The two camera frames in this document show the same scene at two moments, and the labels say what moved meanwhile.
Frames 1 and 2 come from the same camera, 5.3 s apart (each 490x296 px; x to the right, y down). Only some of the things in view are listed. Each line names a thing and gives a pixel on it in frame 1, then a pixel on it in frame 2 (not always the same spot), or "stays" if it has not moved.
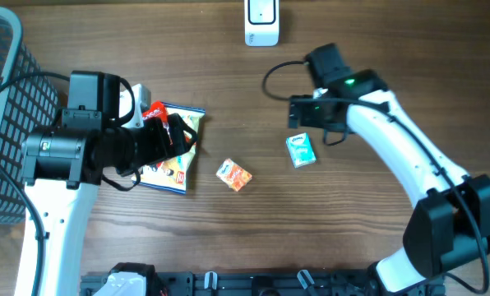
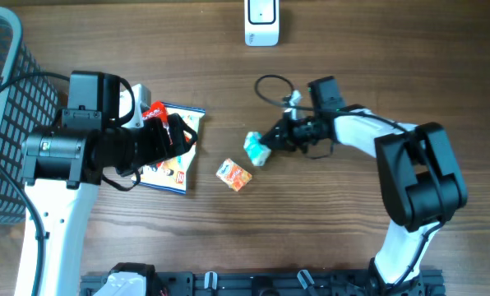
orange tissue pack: [233, 174] stays
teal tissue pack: [300, 150] → [256, 150]
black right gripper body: [311, 113] → [304, 129]
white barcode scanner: [261, 23] stays
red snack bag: [159, 111] stays
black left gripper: [159, 147] stays
